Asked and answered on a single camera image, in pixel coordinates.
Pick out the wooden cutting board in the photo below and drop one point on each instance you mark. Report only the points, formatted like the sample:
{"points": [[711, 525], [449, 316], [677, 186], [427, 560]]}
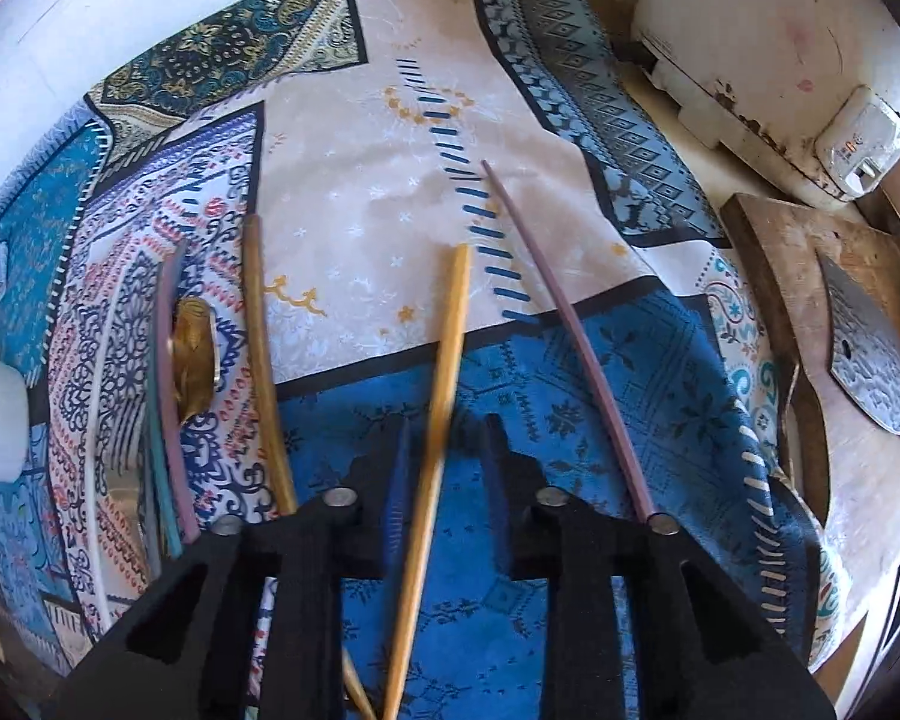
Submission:
{"points": [[846, 466]]}

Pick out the teal green chopstick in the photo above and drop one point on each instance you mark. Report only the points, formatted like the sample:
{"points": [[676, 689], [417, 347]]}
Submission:
{"points": [[166, 515]]}

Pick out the patterned blue patchwork table mat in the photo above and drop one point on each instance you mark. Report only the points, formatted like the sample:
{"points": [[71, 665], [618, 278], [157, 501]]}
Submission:
{"points": [[361, 133]]}

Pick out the gold metal spoon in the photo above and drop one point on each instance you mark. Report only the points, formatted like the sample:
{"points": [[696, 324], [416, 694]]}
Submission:
{"points": [[194, 357]]}

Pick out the white rice cooker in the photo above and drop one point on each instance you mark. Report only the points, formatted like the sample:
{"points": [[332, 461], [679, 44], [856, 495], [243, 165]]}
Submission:
{"points": [[805, 92]]}

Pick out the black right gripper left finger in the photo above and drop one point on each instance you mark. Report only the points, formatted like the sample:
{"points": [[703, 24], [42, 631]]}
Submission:
{"points": [[183, 650]]}

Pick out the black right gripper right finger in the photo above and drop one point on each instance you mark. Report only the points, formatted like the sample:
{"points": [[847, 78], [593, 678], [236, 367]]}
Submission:
{"points": [[701, 648]]}

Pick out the light wooden chopstick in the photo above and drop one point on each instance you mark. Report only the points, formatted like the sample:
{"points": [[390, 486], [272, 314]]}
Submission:
{"points": [[426, 504]]}

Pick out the olive brown chopstick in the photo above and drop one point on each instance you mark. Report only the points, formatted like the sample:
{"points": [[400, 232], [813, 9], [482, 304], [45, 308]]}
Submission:
{"points": [[272, 444]]}

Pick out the patterned metal cleaver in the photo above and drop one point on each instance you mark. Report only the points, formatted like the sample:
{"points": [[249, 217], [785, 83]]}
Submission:
{"points": [[865, 348]]}

